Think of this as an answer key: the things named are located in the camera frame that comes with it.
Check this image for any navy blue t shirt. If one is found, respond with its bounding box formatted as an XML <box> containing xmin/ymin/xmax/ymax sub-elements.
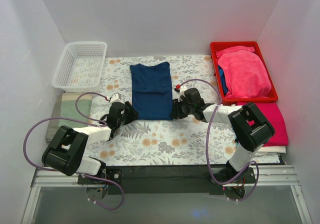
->
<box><xmin>129</xmin><ymin>62</ymin><xmax>173</xmax><ymax>121</ymax></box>

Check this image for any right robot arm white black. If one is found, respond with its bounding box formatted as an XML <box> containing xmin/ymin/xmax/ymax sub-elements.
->
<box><xmin>171</xmin><ymin>85</ymin><xmax>275</xmax><ymax>185</ymax></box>

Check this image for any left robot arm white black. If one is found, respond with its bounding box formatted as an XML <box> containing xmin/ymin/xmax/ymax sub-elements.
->
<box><xmin>41</xmin><ymin>101</ymin><xmax>139</xmax><ymax>184</ymax></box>

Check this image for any floral table cloth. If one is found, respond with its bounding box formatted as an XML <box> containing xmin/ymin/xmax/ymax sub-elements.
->
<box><xmin>47</xmin><ymin>55</ymin><xmax>281</xmax><ymax>167</ymax></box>

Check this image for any blue cloth in bin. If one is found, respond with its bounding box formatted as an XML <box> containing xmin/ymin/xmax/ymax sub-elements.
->
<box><xmin>218</xmin><ymin>66</ymin><xmax>228</xmax><ymax>96</ymax></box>

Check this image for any green folded cloth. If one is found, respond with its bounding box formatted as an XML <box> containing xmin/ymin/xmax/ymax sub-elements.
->
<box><xmin>45</xmin><ymin>92</ymin><xmax>90</xmax><ymax>144</ymax></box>

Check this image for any white plastic basket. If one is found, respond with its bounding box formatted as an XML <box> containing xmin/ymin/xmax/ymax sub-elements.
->
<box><xmin>51</xmin><ymin>41</ymin><xmax>107</xmax><ymax>93</ymax></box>

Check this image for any pink towel in bin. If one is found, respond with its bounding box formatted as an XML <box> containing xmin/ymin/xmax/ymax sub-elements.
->
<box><xmin>216</xmin><ymin>45</ymin><xmax>272</xmax><ymax>99</ymax></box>

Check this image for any magenta folded t shirt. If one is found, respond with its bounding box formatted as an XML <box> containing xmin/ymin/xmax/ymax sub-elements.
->
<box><xmin>237</xmin><ymin>101</ymin><xmax>290</xmax><ymax>147</ymax></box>

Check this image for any red plastic bin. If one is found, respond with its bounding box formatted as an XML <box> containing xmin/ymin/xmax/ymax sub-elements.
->
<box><xmin>210</xmin><ymin>41</ymin><xmax>278</xmax><ymax>105</ymax></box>

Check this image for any cream folded t shirt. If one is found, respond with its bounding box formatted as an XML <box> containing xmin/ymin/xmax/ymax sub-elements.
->
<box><xmin>257</xmin><ymin>146</ymin><xmax>287</xmax><ymax>154</ymax></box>

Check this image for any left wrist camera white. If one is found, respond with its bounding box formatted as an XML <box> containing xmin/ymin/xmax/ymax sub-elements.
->
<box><xmin>105</xmin><ymin>93</ymin><xmax>124</xmax><ymax>104</ymax></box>

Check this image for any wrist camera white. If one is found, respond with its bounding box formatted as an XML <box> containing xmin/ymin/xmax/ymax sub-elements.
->
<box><xmin>105</xmin><ymin>93</ymin><xmax>124</xmax><ymax>104</ymax></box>
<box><xmin>174</xmin><ymin>84</ymin><xmax>188</xmax><ymax>96</ymax></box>

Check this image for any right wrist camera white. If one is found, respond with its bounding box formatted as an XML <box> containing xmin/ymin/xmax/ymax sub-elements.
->
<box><xmin>174</xmin><ymin>84</ymin><xmax>188</xmax><ymax>96</ymax></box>

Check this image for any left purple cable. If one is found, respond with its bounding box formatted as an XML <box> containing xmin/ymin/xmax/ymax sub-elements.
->
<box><xmin>22</xmin><ymin>91</ymin><xmax>125</xmax><ymax>211</ymax></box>

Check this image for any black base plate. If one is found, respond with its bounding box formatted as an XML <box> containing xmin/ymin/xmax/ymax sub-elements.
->
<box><xmin>77</xmin><ymin>164</ymin><xmax>257</xmax><ymax>196</ymax></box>

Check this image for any aluminium rail frame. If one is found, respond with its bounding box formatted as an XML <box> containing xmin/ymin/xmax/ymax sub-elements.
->
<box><xmin>22</xmin><ymin>164</ymin><xmax>312</xmax><ymax>224</ymax></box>

